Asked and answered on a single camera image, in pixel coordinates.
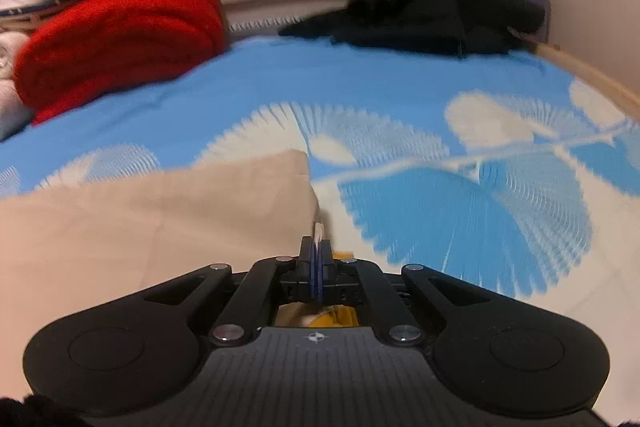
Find red blanket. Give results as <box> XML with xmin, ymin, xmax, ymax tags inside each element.
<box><xmin>13</xmin><ymin>0</ymin><xmax>230</xmax><ymax>126</ymax></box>

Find beige pants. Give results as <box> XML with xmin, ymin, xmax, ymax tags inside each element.
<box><xmin>0</xmin><ymin>149</ymin><xmax>323</xmax><ymax>403</ymax></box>

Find striped mattress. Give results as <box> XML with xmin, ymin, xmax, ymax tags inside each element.
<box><xmin>226</xmin><ymin>11</ymin><xmax>313</xmax><ymax>35</ymax></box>

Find dark fuzzy cloth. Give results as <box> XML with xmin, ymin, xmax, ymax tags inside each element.
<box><xmin>0</xmin><ymin>394</ymin><xmax>83</xmax><ymax>427</ymax></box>

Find stack of white blankets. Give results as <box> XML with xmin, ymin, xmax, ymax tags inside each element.
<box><xmin>0</xmin><ymin>31</ymin><xmax>37</xmax><ymax>142</ymax></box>

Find wooden bed frame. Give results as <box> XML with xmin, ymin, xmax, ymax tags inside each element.
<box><xmin>530</xmin><ymin>41</ymin><xmax>640</xmax><ymax>120</ymax></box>

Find pile of black clothes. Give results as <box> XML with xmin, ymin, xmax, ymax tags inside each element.
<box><xmin>277</xmin><ymin>0</ymin><xmax>547</xmax><ymax>58</ymax></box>

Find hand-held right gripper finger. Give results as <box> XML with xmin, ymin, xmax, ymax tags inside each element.
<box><xmin>316</xmin><ymin>238</ymin><xmax>483</xmax><ymax>349</ymax></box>
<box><xmin>142</xmin><ymin>236</ymin><xmax>318</xmax><ymax>349</ymax></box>

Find blue white printed bed sheet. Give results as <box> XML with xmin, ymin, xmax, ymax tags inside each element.
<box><xmin>0</xmin><ymin>34</ymin><xmax>640</xmax><ymax>323</ymax></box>

